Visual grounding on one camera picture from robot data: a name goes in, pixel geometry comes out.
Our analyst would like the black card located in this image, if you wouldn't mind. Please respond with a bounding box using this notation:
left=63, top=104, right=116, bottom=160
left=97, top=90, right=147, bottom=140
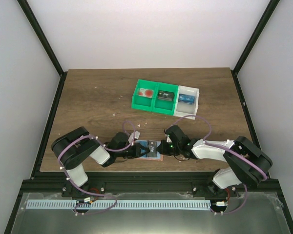
left=157, top=90, right=174, bottom=101
left=148, top=140, right=158, bottom=158

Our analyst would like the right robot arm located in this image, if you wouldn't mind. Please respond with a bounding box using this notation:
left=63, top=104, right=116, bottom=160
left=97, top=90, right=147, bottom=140
left=157, top=125, right=273, bottom=192

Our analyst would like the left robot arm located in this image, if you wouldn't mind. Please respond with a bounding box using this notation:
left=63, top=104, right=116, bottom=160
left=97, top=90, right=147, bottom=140
left=51, top=127, right=150, bottom=195

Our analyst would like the black card in bin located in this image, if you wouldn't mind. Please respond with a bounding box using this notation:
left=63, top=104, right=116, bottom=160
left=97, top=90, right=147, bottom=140
left=157, top=90, right=174, bottom=101

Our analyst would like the blue card in bin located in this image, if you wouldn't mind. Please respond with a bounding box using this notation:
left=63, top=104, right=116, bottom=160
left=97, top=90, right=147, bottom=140
left=178, top=94, right=195, bottom=105

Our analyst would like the red white card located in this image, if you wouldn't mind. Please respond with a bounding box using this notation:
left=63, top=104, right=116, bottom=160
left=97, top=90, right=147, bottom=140
left=137, top=88, right=154, bottom=98

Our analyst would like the middle green bin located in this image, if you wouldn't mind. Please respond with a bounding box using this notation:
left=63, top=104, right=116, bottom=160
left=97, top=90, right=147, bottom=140
left=152, top=82, right=178, bottom=116

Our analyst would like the green bin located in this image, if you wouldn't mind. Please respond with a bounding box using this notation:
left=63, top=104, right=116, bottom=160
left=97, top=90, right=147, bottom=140
left=131, top=79, right=158, bottom=112
left=152, top=82, right=178, bottom=116

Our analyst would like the left green bin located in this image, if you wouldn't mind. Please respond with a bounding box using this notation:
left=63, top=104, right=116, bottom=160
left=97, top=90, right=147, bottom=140
left=131, top=79, right=158, bottom=112

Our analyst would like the white bin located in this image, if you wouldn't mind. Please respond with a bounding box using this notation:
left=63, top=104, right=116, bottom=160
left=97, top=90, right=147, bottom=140
left=173, top=85, right=200, bottom=120

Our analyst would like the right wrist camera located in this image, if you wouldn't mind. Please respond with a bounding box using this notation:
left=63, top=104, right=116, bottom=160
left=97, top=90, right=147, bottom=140
left=164, top=129, right=172, bottom=143

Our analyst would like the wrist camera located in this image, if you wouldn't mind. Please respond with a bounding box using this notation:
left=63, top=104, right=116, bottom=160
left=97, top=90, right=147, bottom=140
left=164, top=129, right=172, bottom=143
left=128, top=131, right=140, bottom=145

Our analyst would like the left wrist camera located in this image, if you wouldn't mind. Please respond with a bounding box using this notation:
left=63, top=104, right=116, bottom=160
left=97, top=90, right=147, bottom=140
left=128, top=131, right=140, bottom=145

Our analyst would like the black aluminium frame rail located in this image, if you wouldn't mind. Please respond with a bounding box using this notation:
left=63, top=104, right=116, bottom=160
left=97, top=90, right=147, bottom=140
left=19, top=172, right=279, bottom=198

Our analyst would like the light blue cable duct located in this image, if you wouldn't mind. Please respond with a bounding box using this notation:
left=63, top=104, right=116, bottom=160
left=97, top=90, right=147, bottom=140
left=26, top=199, right=211, bottom=211

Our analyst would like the right black frame post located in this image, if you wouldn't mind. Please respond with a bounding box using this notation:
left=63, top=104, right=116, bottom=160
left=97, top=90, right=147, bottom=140
left=232, top=0, right=281, bottom=74

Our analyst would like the black frame post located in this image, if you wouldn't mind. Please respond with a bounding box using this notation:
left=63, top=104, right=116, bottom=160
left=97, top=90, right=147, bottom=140
left=16, top=0, right=65, bottom=77
left=232, top=0, right=281, bottom=74

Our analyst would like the left black frame post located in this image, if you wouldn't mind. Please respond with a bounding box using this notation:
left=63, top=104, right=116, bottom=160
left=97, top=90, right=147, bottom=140
left=16, top=0, right=65, bottom=77

